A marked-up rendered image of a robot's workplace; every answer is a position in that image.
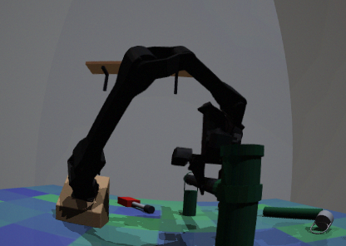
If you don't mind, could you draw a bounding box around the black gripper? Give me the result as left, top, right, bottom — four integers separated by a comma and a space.
171, 128, 225, 195

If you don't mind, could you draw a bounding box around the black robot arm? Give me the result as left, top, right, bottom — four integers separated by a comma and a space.
67, 46, 247, 202

